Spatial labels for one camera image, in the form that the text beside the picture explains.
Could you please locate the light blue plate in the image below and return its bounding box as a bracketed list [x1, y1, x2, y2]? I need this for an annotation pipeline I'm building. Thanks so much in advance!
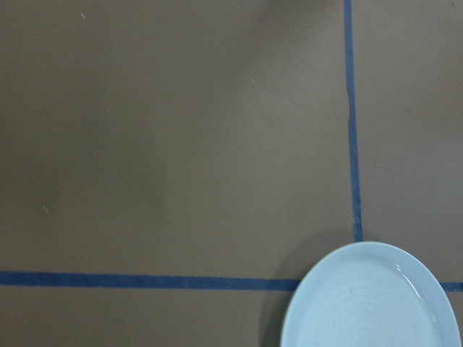
[280, 241, 462, 346]

